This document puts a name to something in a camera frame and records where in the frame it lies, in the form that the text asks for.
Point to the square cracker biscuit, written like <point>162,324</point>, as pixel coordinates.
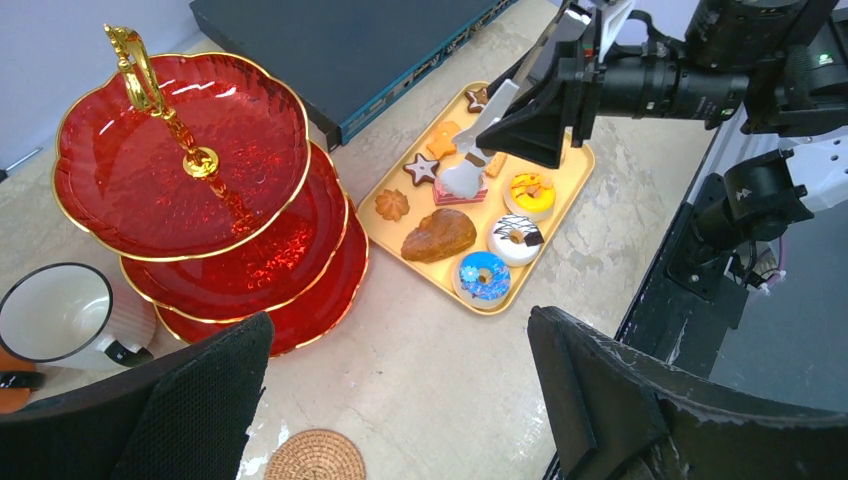
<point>496,165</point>

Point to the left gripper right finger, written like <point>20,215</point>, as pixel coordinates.
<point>618,413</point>

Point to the swirl butter cookie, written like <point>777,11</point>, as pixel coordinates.
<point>392,205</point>

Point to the white enamel mug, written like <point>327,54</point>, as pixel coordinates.
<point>72,315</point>

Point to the yellow frosted donut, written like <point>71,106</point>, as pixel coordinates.
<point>532,195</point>

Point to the white chocolate-drizzled donut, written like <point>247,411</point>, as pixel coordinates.
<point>516,239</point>

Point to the dark network switch box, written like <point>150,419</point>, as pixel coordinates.
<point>347,60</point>

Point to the white-iced star cookie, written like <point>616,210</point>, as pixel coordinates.
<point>421,170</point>

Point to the red three-tier cake stand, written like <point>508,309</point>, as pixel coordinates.
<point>199,173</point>

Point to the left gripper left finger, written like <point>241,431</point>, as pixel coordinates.
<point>182,416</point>

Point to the orange mug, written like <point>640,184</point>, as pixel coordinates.
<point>19,379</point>

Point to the yellow serving tray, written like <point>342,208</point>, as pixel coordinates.
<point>569,179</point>

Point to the black base frame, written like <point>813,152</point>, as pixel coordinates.
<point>748,192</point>

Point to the chocolate star cookie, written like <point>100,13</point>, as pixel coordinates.
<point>477,99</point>

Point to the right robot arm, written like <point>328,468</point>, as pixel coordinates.
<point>775,71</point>

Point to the orange fish-shaped cake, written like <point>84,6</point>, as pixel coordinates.
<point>441,142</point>

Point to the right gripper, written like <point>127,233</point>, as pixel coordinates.
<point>646,74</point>

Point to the brown bread pastry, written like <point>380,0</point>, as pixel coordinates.
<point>442,234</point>

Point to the blue frosted donut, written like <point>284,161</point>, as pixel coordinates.
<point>482,280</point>

